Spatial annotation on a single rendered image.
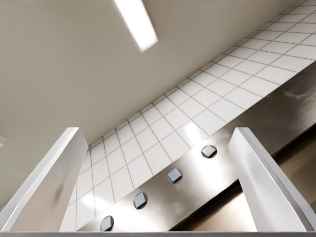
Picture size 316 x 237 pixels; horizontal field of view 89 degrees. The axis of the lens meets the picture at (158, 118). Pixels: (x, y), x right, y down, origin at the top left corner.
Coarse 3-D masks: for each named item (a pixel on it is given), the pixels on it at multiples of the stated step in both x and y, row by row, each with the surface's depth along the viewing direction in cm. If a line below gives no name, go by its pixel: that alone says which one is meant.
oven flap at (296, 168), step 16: (304, 144) 55; (288, 160) 54; (304, 160) 51; (288, 176) 50; (304, 176) 47; (240, 192) 54; (304, 192) 44; (208, 208) 55; (224, 208) 52; (240, 208) 50; (192, 224) 54; (208, 224) 51; (224, 224) 48; (240, 224) 46
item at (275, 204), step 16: (240, 128) 10; (240, 144) 10; (256, 144) 9; (240, 160) 10; (256, 160) 8; (272, 160) 8; (240, 176) 10; (256, 176) 8; (272, 176) 7; (256, 192) 8; (272, 192) 7; (288, 192) 6; (256, 208) 8; (272, 208) 7; (288, 208) 6; (304, 208) 6; (256, 224) 8; (272, 224) 7; (288, 224) 6; (304, 224) 6
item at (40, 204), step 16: (80, 128) 10; (64, 144) 9; (80, 144) 10; (48, 160) 8; (64, 160) 9; (80, 160) 10; (32, 176) 7; (48, 176) 7; (64, 176) 9; (16, 192) 6; (32, 192) 6; (48, 192) 7; (64, 192) 9; (16, 208) 6; (32, 208) 6; (48, 208) 7; (64, 208) 9; (0, 224) 6; (16, 224) 6; (32, 224) 6; (48, 224) 7
